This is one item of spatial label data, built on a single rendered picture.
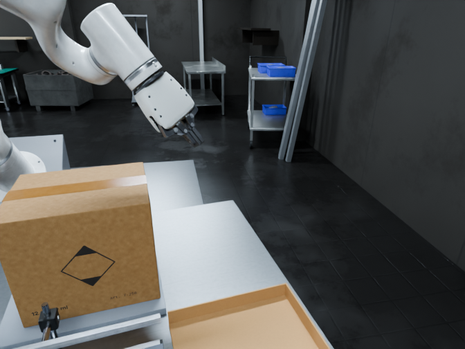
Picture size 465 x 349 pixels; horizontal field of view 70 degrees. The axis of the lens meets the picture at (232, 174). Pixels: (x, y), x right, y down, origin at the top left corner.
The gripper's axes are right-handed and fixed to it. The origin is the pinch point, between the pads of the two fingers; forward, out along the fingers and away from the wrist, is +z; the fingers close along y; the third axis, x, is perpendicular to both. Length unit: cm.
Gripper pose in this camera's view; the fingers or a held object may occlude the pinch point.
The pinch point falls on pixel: (194, 138)
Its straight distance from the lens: 77.1
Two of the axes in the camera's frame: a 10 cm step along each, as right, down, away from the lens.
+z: 5.9, 7.5, 3.1
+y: -5.9, 6.6, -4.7
